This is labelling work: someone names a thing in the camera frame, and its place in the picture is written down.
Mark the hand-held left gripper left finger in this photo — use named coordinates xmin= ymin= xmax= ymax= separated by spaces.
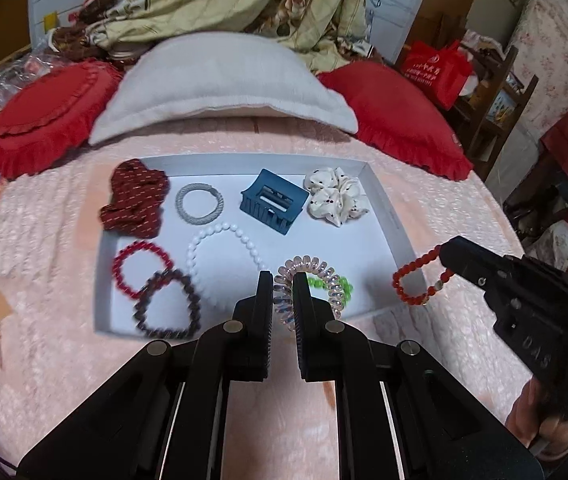
xmin=16 ymin=270 xmax=274 ymax=480

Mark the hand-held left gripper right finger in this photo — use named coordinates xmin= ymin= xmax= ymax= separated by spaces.
xmin=291 ymin=274 xmax=545 ymax=480

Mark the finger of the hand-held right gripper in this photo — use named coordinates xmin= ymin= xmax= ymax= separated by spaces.
xmin=438 ymin=236 xmax=509 ymax=295

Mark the translucent spiral hair tie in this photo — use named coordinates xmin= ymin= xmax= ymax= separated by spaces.
xmin=272 ymin=254 xmax=346 ymax=332

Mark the white shallow cardboard tray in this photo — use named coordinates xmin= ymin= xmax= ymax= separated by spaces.
xmin=93 ymin=152 xmax=401 ymax=335

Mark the green bead bracelet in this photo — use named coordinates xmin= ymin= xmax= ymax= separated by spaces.
xmin=308 ymin=273 xmax=355 ymax=307

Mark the orange-red bead bracelet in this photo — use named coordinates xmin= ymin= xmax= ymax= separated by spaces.
xmin=392 ymin=244 xmax=456 ymax=307

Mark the brown bead bracelet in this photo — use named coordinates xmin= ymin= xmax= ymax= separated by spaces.
xmin=133 ymin=268 xmax=201 ymax=339

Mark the white bead bracelet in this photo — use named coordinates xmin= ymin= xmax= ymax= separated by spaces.
xmin=186 ymin=223 xmax=266 ymax=307

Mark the blue hair claw clip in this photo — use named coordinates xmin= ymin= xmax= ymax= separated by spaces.
xmin=237 ymin=168 xmax=311 ymax=236

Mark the grey braided hair tie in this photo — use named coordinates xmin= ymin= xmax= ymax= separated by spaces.
xmin=174 ymin=183 xmax=225 ymax=225

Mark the dark red bead bracelet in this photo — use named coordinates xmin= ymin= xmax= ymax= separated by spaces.
xmin=112 ymin=241 xmax=174 ymax=299

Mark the dark red striped scrunchie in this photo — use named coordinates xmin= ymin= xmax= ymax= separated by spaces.
xmin=98 ymin=158 xmax=173 ymax=239

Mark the person's right hand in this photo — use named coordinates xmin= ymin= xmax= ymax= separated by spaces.
xmin=506 ymin=376 xmax=568 ymax=464

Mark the white spotted scrunchie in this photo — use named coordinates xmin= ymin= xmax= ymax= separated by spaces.
xmin=303 ymin=164 xmax=368 ymax=226

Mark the dark wooden chair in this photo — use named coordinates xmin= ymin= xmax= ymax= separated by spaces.
xmin=443 ymin=44 xmax=541 ymax=182

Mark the red frilled pillow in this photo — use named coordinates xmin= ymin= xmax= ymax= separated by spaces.
xmin=317 ymin=61 xmax=474 ymax=182
xmin=0 ymin=59 xmax=126 ymax=181

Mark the red shopping bag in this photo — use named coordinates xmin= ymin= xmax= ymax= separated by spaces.
xmin=397 ymin=39 xmax=474 ymax=110

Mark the beige pillow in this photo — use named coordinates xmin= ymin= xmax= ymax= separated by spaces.
xmin=87 ymin=34 xmax=360 ymax=147

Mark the pink textured bedspread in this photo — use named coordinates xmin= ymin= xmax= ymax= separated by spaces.
xmin=0 ymin=115 xmax=541 ymax=480

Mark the pink floral curtain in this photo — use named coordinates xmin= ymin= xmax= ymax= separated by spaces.
xmin=508 ymin=0 xmax=568 ymax=128

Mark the floral checked blanket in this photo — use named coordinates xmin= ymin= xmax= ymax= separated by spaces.
xmin=46 ymin=0 xmax=381 ymax=75

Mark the clear plastic bag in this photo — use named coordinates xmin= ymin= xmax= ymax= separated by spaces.
xmin=0 ymin=44 xmax=61 ymax=107

